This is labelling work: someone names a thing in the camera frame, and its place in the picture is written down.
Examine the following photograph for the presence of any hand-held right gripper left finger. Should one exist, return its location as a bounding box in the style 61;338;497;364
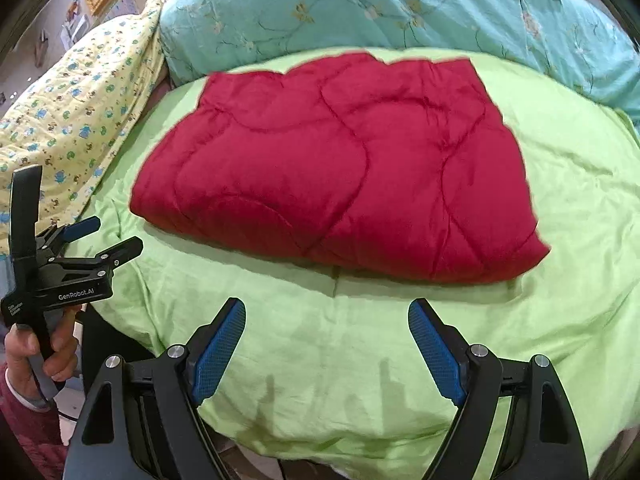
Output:
62;297;247;480

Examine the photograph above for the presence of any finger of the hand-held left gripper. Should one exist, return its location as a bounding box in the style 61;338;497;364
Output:
50;236;145;281
36;216;102;260

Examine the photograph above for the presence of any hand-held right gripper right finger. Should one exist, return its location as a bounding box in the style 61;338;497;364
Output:
407;297;590;480

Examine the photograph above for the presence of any red puffer jacket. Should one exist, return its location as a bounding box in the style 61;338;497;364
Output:
129;49;552;287

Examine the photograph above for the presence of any person's left hand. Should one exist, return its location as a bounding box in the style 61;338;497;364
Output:
4;307;82;386

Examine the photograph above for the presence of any light green blanket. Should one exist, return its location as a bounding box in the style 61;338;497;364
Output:
75;47;640;480

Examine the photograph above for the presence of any yellow patterned pillow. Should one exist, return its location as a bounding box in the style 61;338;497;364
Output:
0;0;168;261

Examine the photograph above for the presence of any turquoise floral quilt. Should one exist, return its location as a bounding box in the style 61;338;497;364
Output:
159;0;640;136

